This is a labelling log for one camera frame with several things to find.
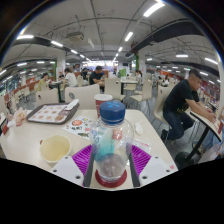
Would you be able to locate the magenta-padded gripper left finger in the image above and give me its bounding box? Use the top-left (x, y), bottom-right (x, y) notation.
top-left (49, 143), bottom-right (96, 188)

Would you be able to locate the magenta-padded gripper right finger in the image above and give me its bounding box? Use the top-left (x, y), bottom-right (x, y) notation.
top-left (126, 143), bottom-right (178, 188)

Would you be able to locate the clear bottle with blue cap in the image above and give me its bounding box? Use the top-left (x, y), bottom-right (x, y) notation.
top-left (89, 100), bottom-right (135, 184)

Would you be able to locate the cream mug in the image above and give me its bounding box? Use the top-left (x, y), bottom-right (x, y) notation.
top-left (38, 134), bottom-right (73, 164)

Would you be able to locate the colourful sticker sheet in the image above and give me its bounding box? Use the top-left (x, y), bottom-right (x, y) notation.
top-left (62, 115), bottom-right (98, 139)

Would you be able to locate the small white crumpled paper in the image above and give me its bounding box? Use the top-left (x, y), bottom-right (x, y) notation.
top-left (134, 121), bottom-right (144, 136)

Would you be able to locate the flat round red coaster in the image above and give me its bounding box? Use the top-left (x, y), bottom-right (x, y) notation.
top-left (94, 168), bottom-right (128, 189)

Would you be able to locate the dark food tray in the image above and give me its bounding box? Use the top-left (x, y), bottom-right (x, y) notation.
top-left (26, 102), bottom-right (81, 125)

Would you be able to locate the neighbouring cafeteria table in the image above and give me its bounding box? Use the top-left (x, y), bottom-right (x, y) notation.
top-left (174, 108), bottom-right (224, 171)

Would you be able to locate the white napkin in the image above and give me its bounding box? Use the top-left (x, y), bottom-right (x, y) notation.
top-left (63, 98), bottom-right (80, 111)

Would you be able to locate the crumpled food wrapper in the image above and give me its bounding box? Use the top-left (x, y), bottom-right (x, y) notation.
top-left (13, 107), bottom-right (28, 126)

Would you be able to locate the person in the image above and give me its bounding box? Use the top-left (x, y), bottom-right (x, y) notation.
top-left (160, 69), bottom-right (218, 141)
top-left (36, 72), bottom-right (50, 93)
top-left (63, 67), bottom-right (78, 88)
top-left (88, 65), bottom-right (106, 86)

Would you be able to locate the beige chair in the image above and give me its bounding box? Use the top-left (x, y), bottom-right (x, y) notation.
top-left (64, 83), bottom-right (101, 109)
top-left (35, 88), bottom-right (60, 108)

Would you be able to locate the red paper cup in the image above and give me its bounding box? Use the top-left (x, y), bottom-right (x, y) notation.
top-left (94, 93), bottom-right (114, 118)

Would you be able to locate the group of beige chairs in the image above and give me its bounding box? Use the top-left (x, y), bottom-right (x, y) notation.
top-left (106, 74), bottom-right (174, 124)

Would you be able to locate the ceiling air conditioner unit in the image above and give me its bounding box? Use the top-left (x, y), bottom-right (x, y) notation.
top-left (65, 30), bottom-right (85, 42)

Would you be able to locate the group of ceiling lights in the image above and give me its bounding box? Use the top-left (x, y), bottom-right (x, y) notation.
top-left (0, 1), bottom-right (219, 84)

